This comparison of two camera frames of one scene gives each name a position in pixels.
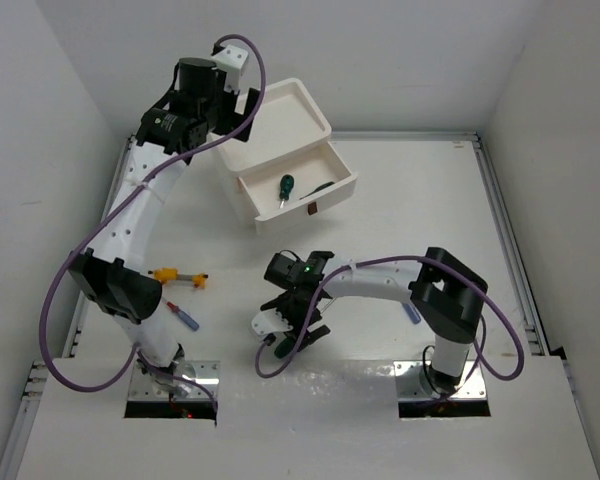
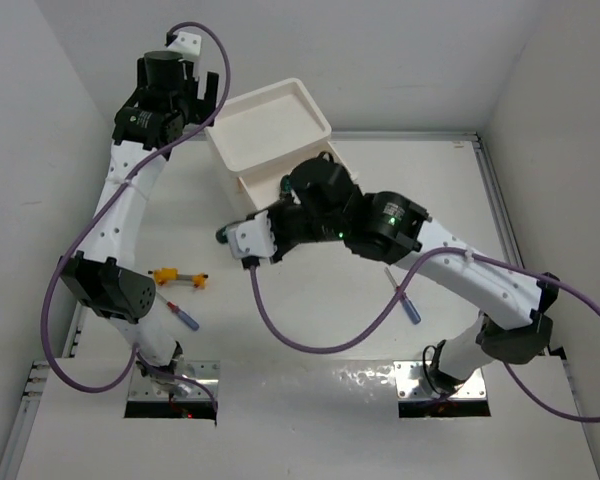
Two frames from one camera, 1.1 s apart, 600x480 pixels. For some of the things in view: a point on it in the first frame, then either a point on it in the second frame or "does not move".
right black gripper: (281, 305) to (281, 244)
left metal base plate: (145, 386) does not move
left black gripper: (231, 121) to (199, 109)
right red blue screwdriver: (411, 313) does not move
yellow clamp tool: (165, 275) does not move
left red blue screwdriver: (182, 315) does not move
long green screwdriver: (286, 348) to (219, 235)
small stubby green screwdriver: (286, 186) does not move
